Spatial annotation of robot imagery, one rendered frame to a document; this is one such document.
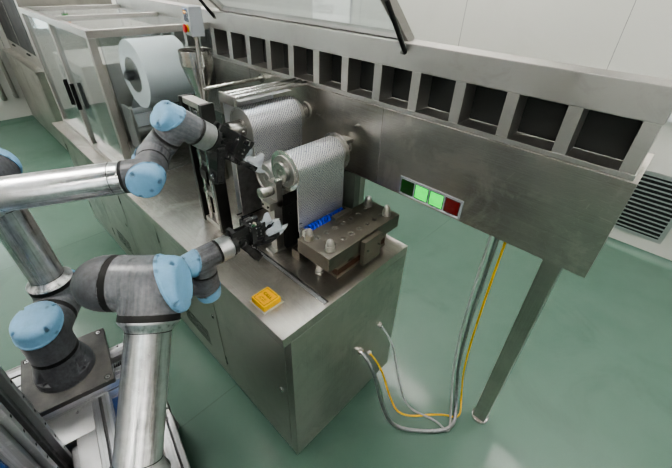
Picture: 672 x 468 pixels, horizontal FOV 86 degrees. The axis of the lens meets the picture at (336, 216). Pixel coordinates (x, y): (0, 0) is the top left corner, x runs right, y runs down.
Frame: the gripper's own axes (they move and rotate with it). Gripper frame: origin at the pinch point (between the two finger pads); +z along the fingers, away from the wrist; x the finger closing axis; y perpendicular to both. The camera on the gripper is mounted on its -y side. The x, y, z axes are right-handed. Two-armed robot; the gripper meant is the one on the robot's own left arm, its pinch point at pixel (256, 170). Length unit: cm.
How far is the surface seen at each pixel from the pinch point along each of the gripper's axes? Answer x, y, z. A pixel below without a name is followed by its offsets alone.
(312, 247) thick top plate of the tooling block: -16.6, -15.0, 23.6
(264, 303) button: -17.3, -37.3, 13.4
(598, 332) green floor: -109, 7, 211
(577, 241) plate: -84, 24, 38
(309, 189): -5.5, 2.3, 20.8
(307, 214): -5.5, -6.3, 26.5
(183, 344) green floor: 64, -112, 68
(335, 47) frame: 10, 52, 15
